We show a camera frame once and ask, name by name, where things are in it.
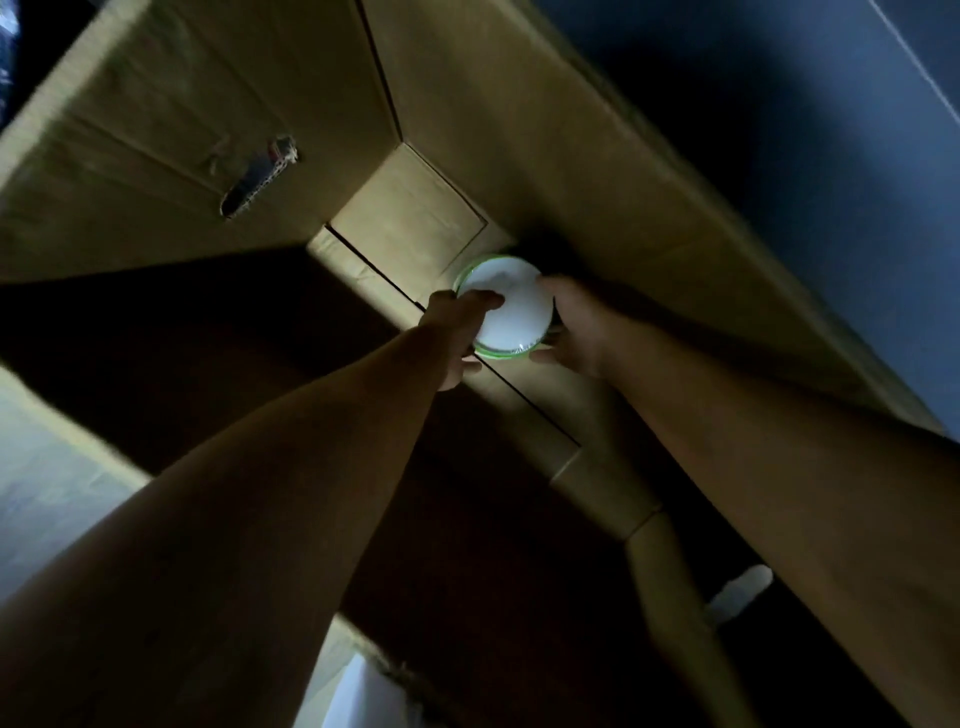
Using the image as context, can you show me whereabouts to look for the person's left hand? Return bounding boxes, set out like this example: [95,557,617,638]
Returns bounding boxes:
[419,288,505,391]

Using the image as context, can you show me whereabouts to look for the person's right hand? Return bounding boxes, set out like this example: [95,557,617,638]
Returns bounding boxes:
[528,275,624,380]

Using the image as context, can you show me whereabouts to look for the green cup noodle bowl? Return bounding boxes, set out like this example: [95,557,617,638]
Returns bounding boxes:
[453,253,560,361]

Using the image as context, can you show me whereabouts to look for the brown cardboard box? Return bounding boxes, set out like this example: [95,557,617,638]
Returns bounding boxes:
[0,0,950,728]

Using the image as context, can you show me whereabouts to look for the person's right forearm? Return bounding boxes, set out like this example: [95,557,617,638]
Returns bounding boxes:
[599,314,960,728]

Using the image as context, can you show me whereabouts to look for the person's left forearm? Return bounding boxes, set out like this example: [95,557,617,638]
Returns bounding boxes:
[0,322,459,728]

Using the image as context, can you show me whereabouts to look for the person's white trousers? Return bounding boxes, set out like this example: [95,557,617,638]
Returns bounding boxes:
[318,652,414,728]

